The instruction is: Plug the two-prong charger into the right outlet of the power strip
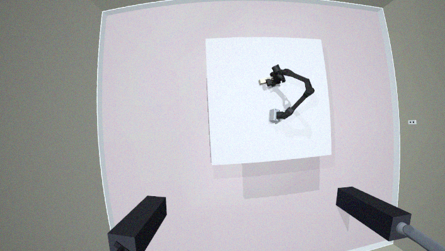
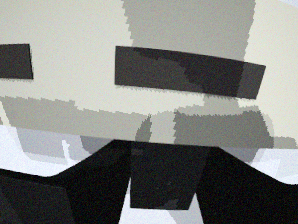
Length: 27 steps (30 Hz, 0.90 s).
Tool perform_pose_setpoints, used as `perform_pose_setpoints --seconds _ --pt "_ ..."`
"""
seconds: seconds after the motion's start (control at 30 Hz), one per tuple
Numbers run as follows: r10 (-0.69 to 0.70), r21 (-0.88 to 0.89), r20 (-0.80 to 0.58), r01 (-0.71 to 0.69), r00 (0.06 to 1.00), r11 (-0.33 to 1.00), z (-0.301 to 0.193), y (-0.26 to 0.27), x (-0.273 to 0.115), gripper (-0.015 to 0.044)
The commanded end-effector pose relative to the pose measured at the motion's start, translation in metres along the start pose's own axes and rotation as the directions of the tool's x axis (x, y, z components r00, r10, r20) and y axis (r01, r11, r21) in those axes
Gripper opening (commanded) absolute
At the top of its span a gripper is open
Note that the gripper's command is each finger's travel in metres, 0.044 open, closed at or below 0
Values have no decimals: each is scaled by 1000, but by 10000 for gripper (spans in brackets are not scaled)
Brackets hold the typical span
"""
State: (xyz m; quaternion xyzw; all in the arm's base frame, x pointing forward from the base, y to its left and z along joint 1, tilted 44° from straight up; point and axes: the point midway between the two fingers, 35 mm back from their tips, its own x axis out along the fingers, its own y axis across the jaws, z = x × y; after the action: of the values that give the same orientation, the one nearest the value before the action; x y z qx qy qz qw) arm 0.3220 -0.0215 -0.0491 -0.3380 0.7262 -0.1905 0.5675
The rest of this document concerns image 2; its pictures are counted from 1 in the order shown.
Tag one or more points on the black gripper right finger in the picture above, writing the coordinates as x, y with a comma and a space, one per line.
232, 192

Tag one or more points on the black two-prong charger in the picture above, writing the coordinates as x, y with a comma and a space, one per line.
165, 176

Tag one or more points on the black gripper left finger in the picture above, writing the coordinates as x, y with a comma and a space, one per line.
90, 192

